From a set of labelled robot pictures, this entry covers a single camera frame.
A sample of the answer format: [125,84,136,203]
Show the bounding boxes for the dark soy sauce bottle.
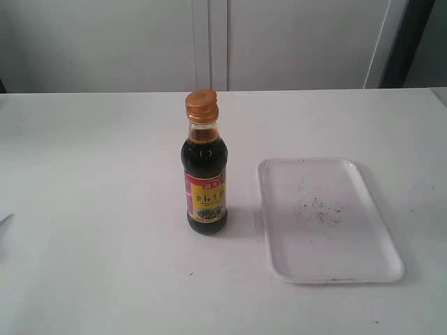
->
[181,89,228,236]

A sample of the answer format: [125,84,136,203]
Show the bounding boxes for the white plastic tray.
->
[256,158,405,285]

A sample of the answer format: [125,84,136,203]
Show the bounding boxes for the white cabinet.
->
[1,1,406,93]

